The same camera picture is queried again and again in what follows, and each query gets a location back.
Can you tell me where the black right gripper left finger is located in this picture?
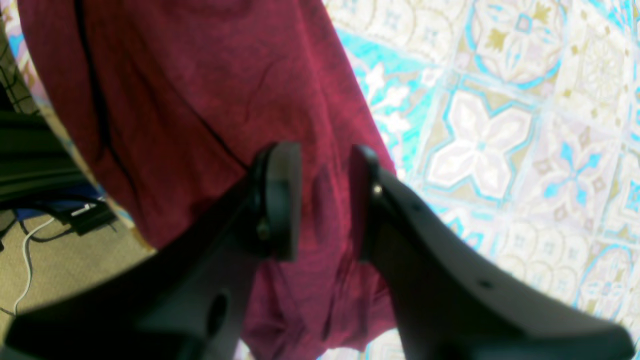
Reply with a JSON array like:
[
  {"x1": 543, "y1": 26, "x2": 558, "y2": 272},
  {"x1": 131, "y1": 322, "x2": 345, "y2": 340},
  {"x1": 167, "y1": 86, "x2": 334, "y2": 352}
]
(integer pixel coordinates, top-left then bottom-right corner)
[{"x1": 5, "y1": 142, "x2": 302, "y2": 360}]

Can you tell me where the patterned tablecloth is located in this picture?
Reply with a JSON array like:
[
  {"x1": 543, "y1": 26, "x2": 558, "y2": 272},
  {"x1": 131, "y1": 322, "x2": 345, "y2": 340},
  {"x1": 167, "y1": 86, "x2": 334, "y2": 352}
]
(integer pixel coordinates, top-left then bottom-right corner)
[{"x1": 0, "y1": 0, "x2": 640, "y2": 360}]

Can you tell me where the dark red t-shirt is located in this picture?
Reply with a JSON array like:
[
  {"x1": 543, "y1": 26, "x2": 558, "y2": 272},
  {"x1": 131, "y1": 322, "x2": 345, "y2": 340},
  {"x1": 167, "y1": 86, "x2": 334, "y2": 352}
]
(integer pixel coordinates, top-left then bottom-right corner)
[{"x1": 17, "y1": 0, "x2": 396, "y2": 360}]

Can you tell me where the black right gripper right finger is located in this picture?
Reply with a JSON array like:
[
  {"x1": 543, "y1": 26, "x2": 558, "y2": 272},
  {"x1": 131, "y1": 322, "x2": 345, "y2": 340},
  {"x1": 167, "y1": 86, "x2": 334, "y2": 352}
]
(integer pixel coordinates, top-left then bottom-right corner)
[{"x1": 349, "y1": 145, "x2": 635, "y2": 360}]

